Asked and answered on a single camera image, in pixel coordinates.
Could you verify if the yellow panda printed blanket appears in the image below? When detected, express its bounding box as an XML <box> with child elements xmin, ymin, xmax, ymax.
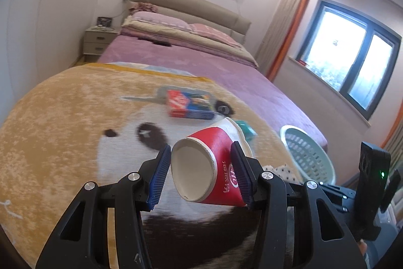
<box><xmin>0</xmin><ymin>62</ymin><xmax>304</xmax><ymax>269</ymax></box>

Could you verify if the folded beige quilt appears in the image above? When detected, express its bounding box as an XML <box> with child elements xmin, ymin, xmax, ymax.
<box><xmin>121</xmin><ymin>17</ymin><xmax>259</xmax><ymax>68</ymax></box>

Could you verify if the white polka dot cloth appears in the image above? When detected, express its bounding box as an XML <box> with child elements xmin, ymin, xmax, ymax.
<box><xmin>263</xmin><ymin>163</ymin><xmax>305</xmax><ymax>185</ymax></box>

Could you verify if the white wardrobe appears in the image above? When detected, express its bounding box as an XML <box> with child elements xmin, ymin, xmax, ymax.
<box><xmin>0</xmin><ymin>0</ymin><xmax>121</xmax><ymax>93</ymax></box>

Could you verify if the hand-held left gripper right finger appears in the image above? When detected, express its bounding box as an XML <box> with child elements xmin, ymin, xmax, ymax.
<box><xmin>230</xmin><ymin>141</ymin><xmax>367</xmax><ymax>269</ymax></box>

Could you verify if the dark framed window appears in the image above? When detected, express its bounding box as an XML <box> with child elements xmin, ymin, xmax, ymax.
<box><xmin>297</xmin><ymin>0</ymin><xmax>402</xmax><ymax>120</ymax></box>

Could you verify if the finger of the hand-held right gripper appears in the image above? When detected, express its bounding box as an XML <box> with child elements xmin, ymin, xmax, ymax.
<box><xmin>319</xmin><ymin>182</ymin><xmax>358</xmax><ymax>214</ymax></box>

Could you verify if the pink pillow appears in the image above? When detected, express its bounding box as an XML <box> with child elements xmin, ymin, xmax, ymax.
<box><xmin>189</xmin><ymin>23</ymin><xmax>242</xmax><ymax>48</ymax></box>

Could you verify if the floral cushion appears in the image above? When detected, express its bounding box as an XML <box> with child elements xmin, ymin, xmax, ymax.
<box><xmin>130</xmin><ymin>2</ymin><xmax>158</xmax><ymax>14</ymax></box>

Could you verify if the beige nightstand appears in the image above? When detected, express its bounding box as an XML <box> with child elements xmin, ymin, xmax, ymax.
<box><xmin>83</xmin><ymin>26</ymin><xmax>120</xmax><ymax>56</ymax></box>

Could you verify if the beige padded headboard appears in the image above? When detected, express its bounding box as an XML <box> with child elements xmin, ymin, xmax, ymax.
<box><xmin>129</xmin><ymin>0</ymin><xmax>253</xmax><ymax>45</ymax></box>

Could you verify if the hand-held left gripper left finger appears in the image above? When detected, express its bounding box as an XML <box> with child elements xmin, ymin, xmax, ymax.
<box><xmin>35</xmin><ymin>144</ymin><xmax>172</xmax><ymax>269</ymax></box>

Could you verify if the purple pillow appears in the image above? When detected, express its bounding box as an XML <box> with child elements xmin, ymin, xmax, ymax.
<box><xmin>130</xmin><ymin>11</ymin><xmax>193</xmax><ymax>32</ymax></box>

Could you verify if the beige orange curtain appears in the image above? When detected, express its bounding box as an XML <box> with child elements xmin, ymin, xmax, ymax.
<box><xmin>256</xmin><ymin>0</ymin><xmax>316</xmax><ymax>84</ymax></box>
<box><xmin>382</xmin><ymin>116</ymin><xmax>403</xmax><ymax>164</ymax></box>

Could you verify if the red blue snack box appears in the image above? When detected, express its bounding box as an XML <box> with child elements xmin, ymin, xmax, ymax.
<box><xmin>156</xmin><ymin>85</ymin><xmax>218</xmax><ymax>120</ymax></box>

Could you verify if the pale green plastic basket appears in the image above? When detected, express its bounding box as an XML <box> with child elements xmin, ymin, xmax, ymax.
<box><xmin>280</xmin><ymin>125</ymin><xmax>336</xmax><ymax>185</ymax></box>

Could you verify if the teal packet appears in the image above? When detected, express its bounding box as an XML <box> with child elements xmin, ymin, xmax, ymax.
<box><xmin>236</xmin><ymin>120</ymin><xmax>256</xmax><ymax>141</ymax></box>

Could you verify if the red white paper cup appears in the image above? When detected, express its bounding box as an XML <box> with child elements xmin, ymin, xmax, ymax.
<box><xmin>170</xmin><ymin>117</ymin><xmax>254</xmax><ymax>207</ymax></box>

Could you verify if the bed with purple cover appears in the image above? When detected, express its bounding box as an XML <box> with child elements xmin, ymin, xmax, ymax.
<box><xmin>96</xmin><ymin>33</ymin><xmax>328</xmax><ymax>150</ymax></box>

